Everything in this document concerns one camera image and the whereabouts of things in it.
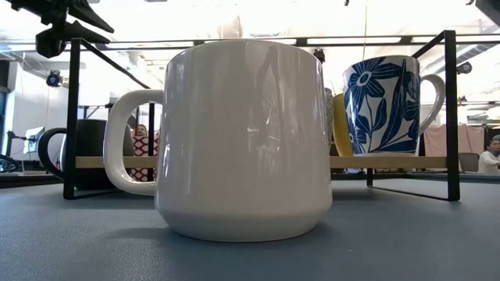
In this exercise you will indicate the yellow orange mug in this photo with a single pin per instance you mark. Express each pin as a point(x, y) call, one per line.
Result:
point(341, 132)

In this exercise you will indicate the wooden shelf black metal frame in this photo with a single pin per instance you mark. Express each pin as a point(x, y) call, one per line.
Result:
point(390, 162)

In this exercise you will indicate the black metal table frame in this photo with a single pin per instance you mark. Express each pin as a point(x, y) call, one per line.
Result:
point(301, 41)

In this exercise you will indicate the dark blue mug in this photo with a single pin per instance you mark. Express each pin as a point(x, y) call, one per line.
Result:
point(93, 144)

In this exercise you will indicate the olive green mug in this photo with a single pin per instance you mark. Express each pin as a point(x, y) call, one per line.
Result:
point(242, 136)

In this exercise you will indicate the blue-grey table mat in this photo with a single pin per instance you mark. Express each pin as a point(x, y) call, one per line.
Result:
point(78, 242)

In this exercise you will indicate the black frame clamp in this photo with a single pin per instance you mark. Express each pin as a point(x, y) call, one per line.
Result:
point(319, 55)

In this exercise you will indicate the person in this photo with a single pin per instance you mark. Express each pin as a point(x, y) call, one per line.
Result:
point(490, 158)
point(140, 130)

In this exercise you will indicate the round black hanging device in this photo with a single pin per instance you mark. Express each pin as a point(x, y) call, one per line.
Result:
point(464, 67)
point(54, 79)

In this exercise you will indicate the white mug blue flower print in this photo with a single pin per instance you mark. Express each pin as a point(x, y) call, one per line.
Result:
point(383, 109)

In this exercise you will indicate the background computer monitor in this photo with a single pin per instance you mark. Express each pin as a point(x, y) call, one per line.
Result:
point(34, 138)

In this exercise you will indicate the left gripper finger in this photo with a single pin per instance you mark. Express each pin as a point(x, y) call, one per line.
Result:
point(66, 37)
point(88, 13)

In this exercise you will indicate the grey chair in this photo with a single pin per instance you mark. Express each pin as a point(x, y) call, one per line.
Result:
point(468, 162)

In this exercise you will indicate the pink cloth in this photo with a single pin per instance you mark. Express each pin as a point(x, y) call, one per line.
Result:
point(470, 138)

